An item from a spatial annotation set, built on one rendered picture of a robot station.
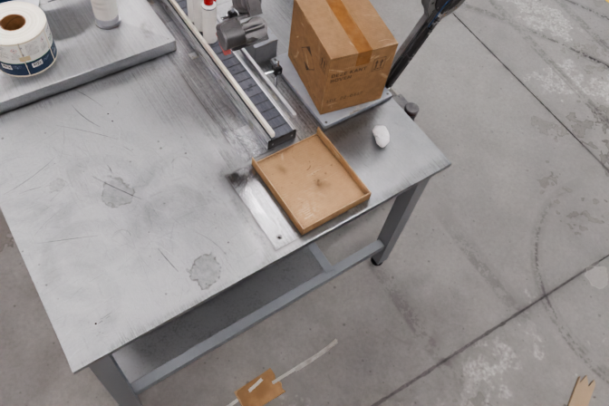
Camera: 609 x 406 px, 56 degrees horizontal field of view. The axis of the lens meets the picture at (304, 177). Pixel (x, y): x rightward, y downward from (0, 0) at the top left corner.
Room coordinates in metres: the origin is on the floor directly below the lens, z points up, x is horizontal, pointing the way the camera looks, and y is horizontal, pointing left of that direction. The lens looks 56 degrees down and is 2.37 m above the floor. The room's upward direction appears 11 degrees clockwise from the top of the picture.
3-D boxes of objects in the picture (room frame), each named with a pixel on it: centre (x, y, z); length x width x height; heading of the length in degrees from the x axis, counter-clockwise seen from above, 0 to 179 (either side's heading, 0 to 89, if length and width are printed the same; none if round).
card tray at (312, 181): (1.01, -0.02, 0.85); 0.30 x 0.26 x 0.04; 42
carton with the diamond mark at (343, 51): (1.46, -0.04, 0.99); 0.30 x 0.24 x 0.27; 32
